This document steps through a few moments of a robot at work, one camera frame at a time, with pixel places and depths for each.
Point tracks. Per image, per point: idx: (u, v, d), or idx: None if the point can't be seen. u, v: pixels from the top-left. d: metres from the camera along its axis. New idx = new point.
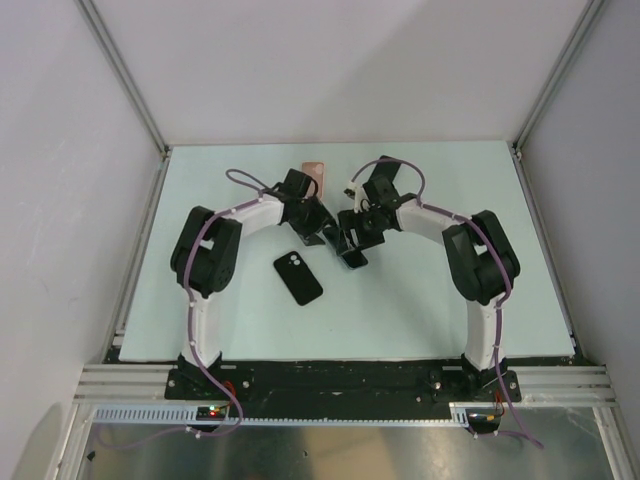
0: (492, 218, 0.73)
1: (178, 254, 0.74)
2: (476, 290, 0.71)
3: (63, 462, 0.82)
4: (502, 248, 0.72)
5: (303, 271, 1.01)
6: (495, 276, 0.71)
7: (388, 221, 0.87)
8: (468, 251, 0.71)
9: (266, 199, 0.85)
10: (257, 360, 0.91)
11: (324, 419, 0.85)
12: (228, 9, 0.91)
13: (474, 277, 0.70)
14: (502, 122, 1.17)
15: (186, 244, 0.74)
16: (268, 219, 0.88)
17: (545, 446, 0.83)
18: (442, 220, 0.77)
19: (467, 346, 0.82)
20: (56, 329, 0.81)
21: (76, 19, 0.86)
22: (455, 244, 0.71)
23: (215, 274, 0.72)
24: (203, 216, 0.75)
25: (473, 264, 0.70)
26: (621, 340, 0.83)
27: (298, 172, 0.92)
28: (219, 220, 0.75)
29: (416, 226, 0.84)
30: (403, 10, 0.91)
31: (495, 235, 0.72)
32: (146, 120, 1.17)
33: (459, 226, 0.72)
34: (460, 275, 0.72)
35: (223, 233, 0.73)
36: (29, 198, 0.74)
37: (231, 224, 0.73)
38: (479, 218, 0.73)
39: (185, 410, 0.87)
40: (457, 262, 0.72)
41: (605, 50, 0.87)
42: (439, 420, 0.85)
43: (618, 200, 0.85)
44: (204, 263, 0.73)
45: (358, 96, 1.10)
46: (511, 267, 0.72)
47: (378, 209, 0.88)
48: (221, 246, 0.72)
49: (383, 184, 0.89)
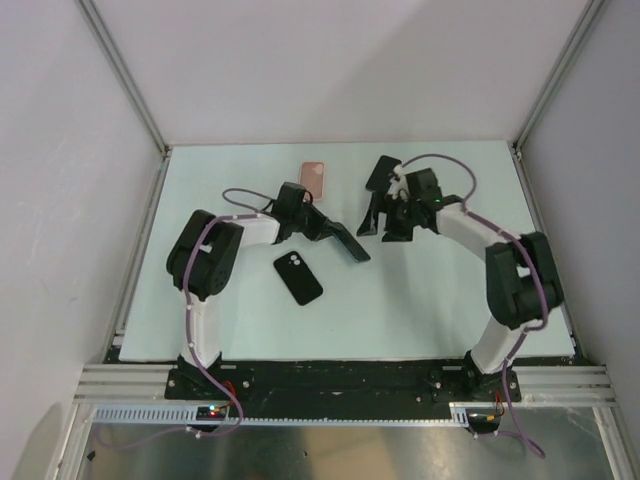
0: (542, 241, 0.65)
1: (177, 253, 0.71)
2: (511, 316, 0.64)
3: (63, 462, 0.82)
4: (548, 276, 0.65)
5: (303, 272, 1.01)
6: (534, 304, 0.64)
7: (426, 222, 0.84)
8: (510, 273, 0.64)
9: (263, 216, 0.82)
10: (257, 359, 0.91)
11: (324, 419, 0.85)
12: (229, 9, 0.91)
13: (511, 301, 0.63)
14: (502, 122, 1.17)
15: (185, 243, 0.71)
16: (264, 236, 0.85)
17: (546, 455, 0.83)
18: (486, 233, 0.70)
19: (476, 348, 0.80)
20: (56, 330, 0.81)
21: (77, 20, 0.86)
22: (496, 262, 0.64)
23: (213, 276, 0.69)
24: (206, 218, 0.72)
25: (513, 288, 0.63)
26: (621, 341, 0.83)
27: (291, 186, 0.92)
28: (219, 224, 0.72)
29: (452, 233, 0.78)
30: (402, 10, 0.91)
31: (542, 260, 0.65)
32: (147, 120, 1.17)
33: (504, 244, 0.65)
34: (496, 296, 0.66)
35: (225, 235, 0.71)
36: (29, 198, 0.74)
37: (232, 227, 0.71)
38: (529, 238, 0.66)
39: (185, 410, 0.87)
40: (496, 282, 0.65)
41: (606, 50, 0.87)
42: (439, 419, 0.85)
43: (619, 200, 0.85)
44: (204, 264, 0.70)
45: (358, 96, 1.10)
46: (554, 298, 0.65)
47: (417, 206, 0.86)
48: (223, 247, 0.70)
49: (428, 180, 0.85)
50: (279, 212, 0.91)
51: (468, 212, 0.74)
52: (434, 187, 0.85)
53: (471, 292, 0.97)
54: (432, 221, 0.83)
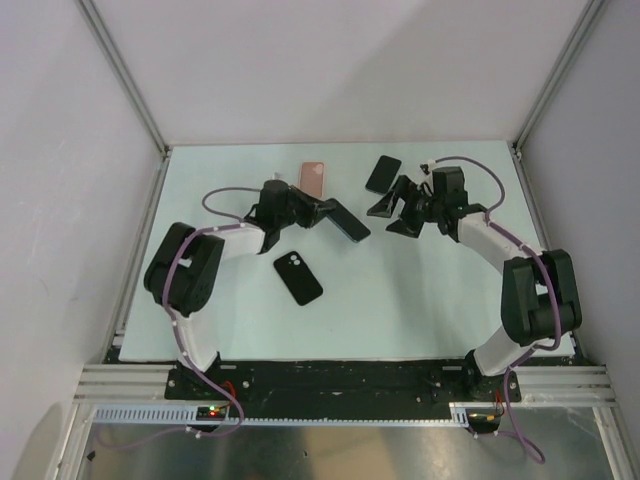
0: (565, 260, 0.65)
1: (154, 270, 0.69)
2: (523, 334, 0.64)
3: (63, 462, 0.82)
4: (566, 298, 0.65)
5: (303, 272, 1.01)
6: (548, 324, 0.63)
7: (446, 228, 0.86)
8: (527, 291, 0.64)
9: (246, 227, 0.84)
10: (257, 359, 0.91)
11: (324, 419, 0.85)
12: (228, 9, 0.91)
13: (526, 320, 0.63)
14: (502, 122, 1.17)
15: (162, 259, 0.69)
16: (246, 246, 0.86)
17: (546, 461, 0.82)
18: (508, 247, 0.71)
19: (479, 349, 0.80)
20: (56, 330, 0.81)
21: (77, 20, 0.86)
22: (515, 278, 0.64)
23: (193, 292, 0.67)
24: (184, 232, 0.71)
25: (528, 306, 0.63)
26: (621, 341, 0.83)
27: (268, 193, 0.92)
28: (199, 237, 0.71)
29: (473, 241, 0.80)
30: (402, 10, 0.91)
31: (562, 281, 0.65)
32: (146, 120, 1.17)
33: (525, 260, 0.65)
34: (510, 313, 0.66)
35: (205, 248, 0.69)
36: (29, 198, 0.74)
37: (213, 240, 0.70)
38: (551, 256, 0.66)
39: (185, 410, 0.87)
40: (511, 298, 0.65)
41: (606, 51, 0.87)
42: (440, 419, 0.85)
43: (619, 200, 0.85)
44: (183, 279, 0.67)
45: (358, 96, 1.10)
46: (571, 321, 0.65)
47: (441, 209, 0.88)
48: (202, 262, 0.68)
49: (455, 182, 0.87)
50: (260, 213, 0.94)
51: (491, 223, 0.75)
52: (461, 190, 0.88)
53: (472, 293, 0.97)
54: (452, 229, 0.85)
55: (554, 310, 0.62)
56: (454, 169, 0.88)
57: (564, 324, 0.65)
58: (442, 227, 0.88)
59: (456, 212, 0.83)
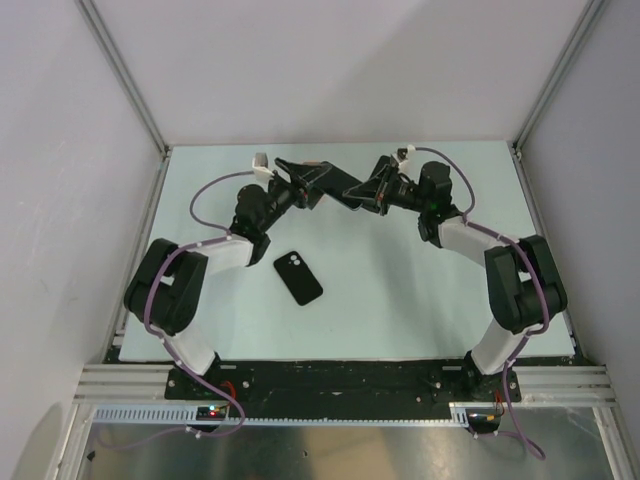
0: (541, 244, 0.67)
1: (135, 289, 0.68)
2: (513, 319, 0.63)
3: (63, 462, 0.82)
4: (549, 279, 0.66)
5: (303, 272, 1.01)
6: (537, 307, 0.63)
7: (427, 235, 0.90)
8: (510, 276, 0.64)
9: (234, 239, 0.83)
10: (257, 359, 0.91)
11: (324, 419, 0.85)
12: (228, 9, 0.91)
13: (514, 305, 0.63)
14: (502, 122, 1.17)
15: (143, 278, 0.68)
16: (235, 259, 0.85)
17: (547, 456, 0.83)
18: (486, 240, 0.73)
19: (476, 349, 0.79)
20: (55, 330, 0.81)
21: (76, 19, 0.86)
22: (498, 264, 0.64)
23: (173, 312, 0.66)
24: (167, 249, 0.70)
25: (515, 291, 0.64)
26: (621, 341, 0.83)
27: (245, 207, 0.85)
28: (182, 254, 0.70)
29: (458, 245, 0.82)
30: (402, 10, 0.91)
31: (543, 264, 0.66)
32: (147, 120, 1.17)
33: (503, 248, 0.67)
34: (499, 302, 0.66)
35: (187, 265, 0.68)
36: (29, 198, 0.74)
37: (195, 258, 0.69)
38: (528, 242, 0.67)
39: (185, 410, 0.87)
40: (497, 286, 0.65)
41: (605, 52, 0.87)
42: (440, 420, 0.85)
43: (620, 201, 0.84)
44: (164, 298, 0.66)
45: (358, 96, 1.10)
46: (558, 302, 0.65)
47: (425, 215, 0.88)
48: (183, 281, 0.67)
49: (444, 189, 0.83)
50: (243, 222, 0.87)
51: (469, 223, 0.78)
52: (448, 196, 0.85)
53: (471, 292, 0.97)
54: (433, 236, 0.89)
55: (540, 295, 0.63)
56: (446, 177, 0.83)
57: (552, 307, 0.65)
58: (423, 231, 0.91)
59: (436, 221, 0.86)
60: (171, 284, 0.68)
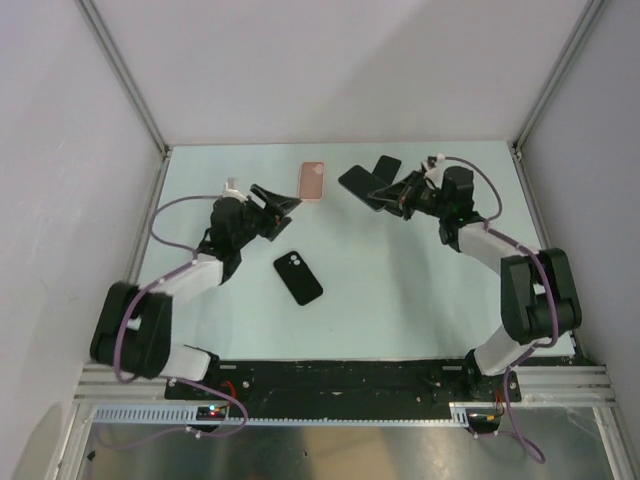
0: (561, 258, 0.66)
1: (98, 342, 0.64)
2: (522, 331, 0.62)
3: (63, 462, 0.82)
4: (565, 294, 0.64)
5: (303, 272, 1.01)
6: (548, 321, 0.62)
7: (447, 238, 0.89)
8: (523, 286, 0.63)
9: (200, 262, 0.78)
10: (256, 359, 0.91)
11: (324, 419, 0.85)
12: (228, 9, 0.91)
13: (524, 316, 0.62)
14: (502, 122, 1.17)
15: (107, 330, 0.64)
16: (205, 278, 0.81)
17: (546, 459, 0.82)
18: (505, 249, 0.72)
19: (479, 349, 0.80)
20: (55, 330, 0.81)
21: (76, 19, 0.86)
22: (511, 274, 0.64)
23: (145, 361, 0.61)
24: (125, 295, 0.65)
25: (526, 301, 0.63)
26: (621, 341, 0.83)
27: (215, 219, 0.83)
28: (144, 296, 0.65)
29: (476, 250, 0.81)
30: (402, 10, 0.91)
31: (560, 278, 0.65)
32: (147, 120, 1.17)
33: (520, 257, 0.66)
34: (508, 311, 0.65)
35: (151, 309, 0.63)
36: (29, 197, 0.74)
37: (157, 299, 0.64)
38: (547, 254, 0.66)
39: (185, 410, 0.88)
40: (508, 294, 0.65)
41: (605, 52, 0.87)
42: (440, 420, 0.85)
43: (620, 201, 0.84)
44: (132, 349, 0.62)
45: (357, 96, 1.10)
46: (571, 321, 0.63)
47: (446, 218, 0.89)
48: (150, 328, 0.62)
49: (465, 193, 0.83)
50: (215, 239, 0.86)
51: (490, 230, 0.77)
52: (469, 198, 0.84)
53: (472, 292, 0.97)
54: (452, 240, 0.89)
55: (552, 308, 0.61)
56: (466, 179, 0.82)
57: (564, 324, 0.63)
58: (443, 234, 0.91)
59: (457, 225, 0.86)
60: (136, 331, 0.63)
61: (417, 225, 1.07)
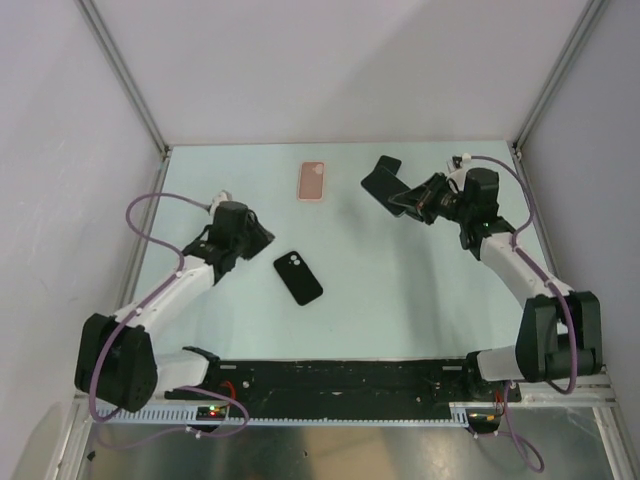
0: (593, 304, 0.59)
1: (81, 378, 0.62)
2: (538, 375, 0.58)
3: (63, 462, 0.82)
4: (590, 344, 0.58)
5: (303, 272, 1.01)
6: (566, 367, 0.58)
7: (467, 243, 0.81)
8: (545, 332, 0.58)
9: (185, 271, 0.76)
10: (256, 359, 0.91)
11: (324, 419, 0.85)
12: (228, 10, 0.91)
13: (541, 361, 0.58)
14: (502, 122, 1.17)
15: (87, 365, 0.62)
16: (197, 287, 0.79)
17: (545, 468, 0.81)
18: (532, 281, 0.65)
19: (482, 354, 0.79)
20: (55, 330, 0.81)
21: (76, 20, 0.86)
22: (535, 319, 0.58)
23: (128, 396, 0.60)
24: (103, 328, 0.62)
25: (546, 348, 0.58)
26: (621, 342, 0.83)
27: (224, 211, 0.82)
28: (123, 331, 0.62)
29: (495, 265, 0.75)
30: (402, 11, 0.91)
31: (589, 326, 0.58)
32: (146, 120, 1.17)
33: (548, 300, 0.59)
34: (525, 350, 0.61)
35: (126, 345, 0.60)
36: (29, 198, 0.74)
37: (133, 337, 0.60)
38: (577, 297, 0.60)
39: (185, 410, 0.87)
40: (527, 336, 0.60)
41: (605, 53, 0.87)
42: (439, 419, 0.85)
43: (620, 201, 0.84)
44: (114, 385, 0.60)
45: (357, 96, 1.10)
46: (590, 365, 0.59)
47: (466, 224, 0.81)
48: (128, 366, 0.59)
49: (488, 195, 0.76)
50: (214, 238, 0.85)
51: (517, 250, 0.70)
52: (494, 200, 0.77)
53: (472, 293, 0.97)
54: (473, 245, 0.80)
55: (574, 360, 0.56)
56: (491, 179, 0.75)
57: (582, 371, 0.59)
58: (463, 240, 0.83)
59: (480, 229, 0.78)
60: (116, 367, 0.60)
61: (418, 225, 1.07)
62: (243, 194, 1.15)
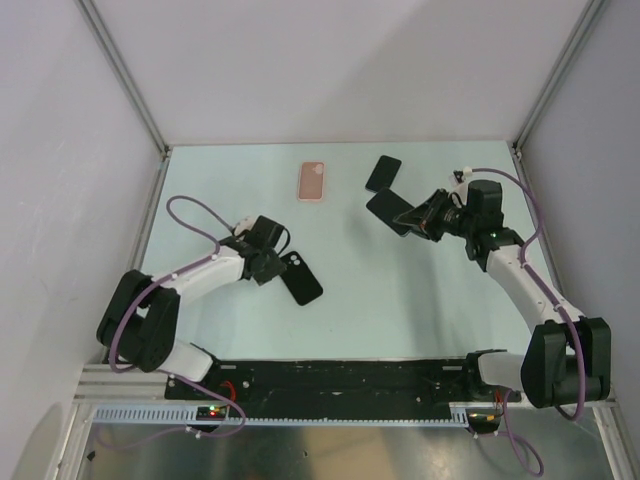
0: (604, 331, 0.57)
1: (106, 326, 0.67)
2: (543, 400, 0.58)
3: (63, 462, 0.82)
4: (597, 371, 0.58)
5: (303, 271, 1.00)
6: (571, 392, 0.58)
7: (474, 254, 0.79)
8: (555, 363, 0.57)
9: (221, 256, 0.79)
10: (256, 359, 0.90)
11: (324, 419, 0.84)
12: (228, 10, 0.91)
13: (548, 389, 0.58)
14: (503, 122, 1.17)
15: (114, 316, 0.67)
16: (226, 275, 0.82)
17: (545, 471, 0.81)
18: (539, 302, 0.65)
19: (483, 357, 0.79)
20: (55, 331, 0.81)
21: (76, 19, 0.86)
22: (545, 351, 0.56)
23: (143, 355, 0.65)
24: (138, 283, 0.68)
25: (555, 376, 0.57)
26: (621, 341, 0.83)
27: (268, 220, 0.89)
28: (154, 290, 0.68)
29: (500, 278, 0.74)
30: (402, 10, 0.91)
31: (598, 355, 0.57)
32: (146, 120, 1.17)
33: (557, 328, 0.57)
34: (531, 374, 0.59)
35: (156, 305, 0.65)
36: (29, 198, 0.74)
37: (165, 295, 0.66)
38: (586, 324, 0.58)
39: (185, 410, 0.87)
40: (535, 364, 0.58)
41: (605, 53, 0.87)
42: (439, 419, 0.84)
43: (620, 201, 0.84)
44: (133, 341, 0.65)
45: (357, 96, 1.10)
46: (598, 390, 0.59)
47: (471, 236, 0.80)
48: (152, 325, 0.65)
49: (492, 204, 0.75)
50: (249, 242, 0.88)
51: (526, 265, 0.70)
52: (497, 208, 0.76)
53: (471, 293, 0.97)
54: (480, 256, 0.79)
55: (582, 388, 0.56)
56: (492, 186, 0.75)
57: (589, 395, 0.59)
58: (469, 251, 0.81)
59: (487, 239, 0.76)
60: (141, 324, 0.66)
61: None
62: (243, 194, 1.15)
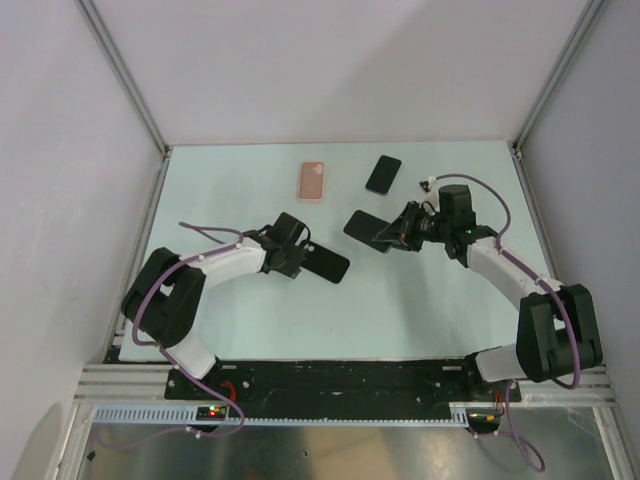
0: (584, 295, 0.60)
1: (130, 298, 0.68)
2: (542, 373, 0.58)
3: (63, 462, 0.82)
4: (587, 335, 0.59)
5: (319, 255, 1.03)
6: (568, 362, 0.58)
7: (454, 252, 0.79)
8: (546, 328, 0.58)
9: (244, 245, 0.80)
10: (256, 359, 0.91)
11: (324, 419, 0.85)
12: (228, 10, 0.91)
13: (544, 358, 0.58)
14: (503, 123, 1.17)
15: (140, 289, 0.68)
16: (244, 267, 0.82)
17: (547, 468, 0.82)
18: (523, 281, 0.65)
19: (482, 356, 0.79)
20: (55, 330, 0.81)
21: (76, 19, 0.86)
22: (534, 318, 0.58)
23: (165, 330, 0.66)
24: (167, 259, 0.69)
25: (548, 344, 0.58)
26: (621, 341, 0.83)
27: (290, 216, 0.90)
28: (181, 268, 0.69)
29: (484, 269, 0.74)
30: (402, 10, 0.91)
31: (582, 316, 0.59)
32: (147, 120, 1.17)
33: (540, 296, 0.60)
34: (527, 349, 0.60)
35: (183, 282, 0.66)
36: (29, 198, 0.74)
37: (192, 274, 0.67)
38: (568, 291, 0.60)
39: (185, 410, 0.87)
40: (529, 335, 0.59)
41: (605, 52, 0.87)
42: (439, 419, 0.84)
43: (621, 202, 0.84)
44: (157, 315, 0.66)
45: (357, 96, 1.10)
46: (591, 357, 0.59)
47: (448, 237, 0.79)
48: (178, 297, 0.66)
49: (462, 205, 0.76)
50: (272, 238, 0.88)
51: (503, 249, 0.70)
52: (468, 207, 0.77)
53: (472, 292, 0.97)
54: (460, 253, 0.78)
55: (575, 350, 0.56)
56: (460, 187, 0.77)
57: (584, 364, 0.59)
58: (450, 250, 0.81)
59: (465, 236, 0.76)
60: (166, 298, 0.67)
61: None
62: (242, 194, 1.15)
